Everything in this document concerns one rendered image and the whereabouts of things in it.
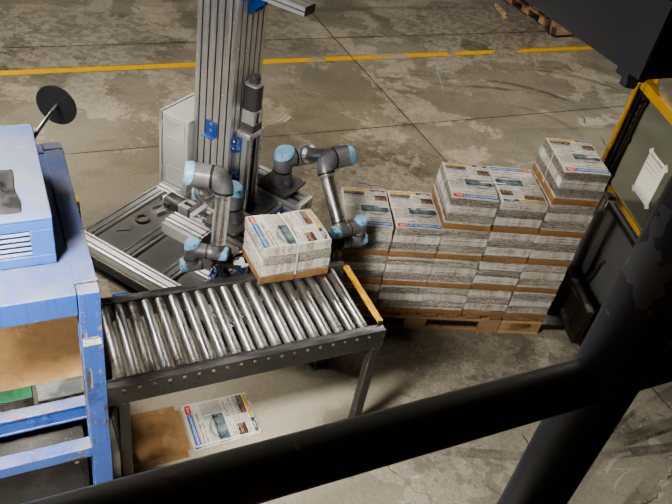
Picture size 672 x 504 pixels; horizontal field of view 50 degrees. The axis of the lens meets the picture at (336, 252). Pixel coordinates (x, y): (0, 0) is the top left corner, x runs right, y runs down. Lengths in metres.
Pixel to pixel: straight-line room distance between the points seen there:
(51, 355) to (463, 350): 2.57
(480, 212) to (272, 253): 1.32
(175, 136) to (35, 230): 1.75
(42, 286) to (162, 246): 2.29
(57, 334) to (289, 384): 1.46
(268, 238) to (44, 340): 1.13
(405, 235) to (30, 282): 2.33
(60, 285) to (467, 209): 2.44
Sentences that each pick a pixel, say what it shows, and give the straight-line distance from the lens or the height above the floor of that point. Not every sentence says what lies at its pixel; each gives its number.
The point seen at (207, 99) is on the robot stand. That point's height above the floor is 1.39.
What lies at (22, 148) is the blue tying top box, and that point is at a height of 1.75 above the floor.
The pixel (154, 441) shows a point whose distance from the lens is 4.05.
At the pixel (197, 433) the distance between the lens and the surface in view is 4.06.
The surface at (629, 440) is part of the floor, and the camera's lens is 4.79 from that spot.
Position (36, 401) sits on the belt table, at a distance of 3.25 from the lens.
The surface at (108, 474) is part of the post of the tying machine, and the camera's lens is 3.37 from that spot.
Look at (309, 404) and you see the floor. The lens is 4.25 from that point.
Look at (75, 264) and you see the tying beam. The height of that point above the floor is 1.55.
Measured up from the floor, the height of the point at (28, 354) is 0.80.
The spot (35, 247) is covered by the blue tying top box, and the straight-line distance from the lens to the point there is 2.63.
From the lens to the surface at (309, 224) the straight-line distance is 3.76.
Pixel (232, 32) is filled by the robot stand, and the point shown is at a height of 1.81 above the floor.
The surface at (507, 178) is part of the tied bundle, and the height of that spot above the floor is 1.06.
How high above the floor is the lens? 3.29
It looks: 39 degrees down
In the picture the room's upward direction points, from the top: 11 degrees clockwise
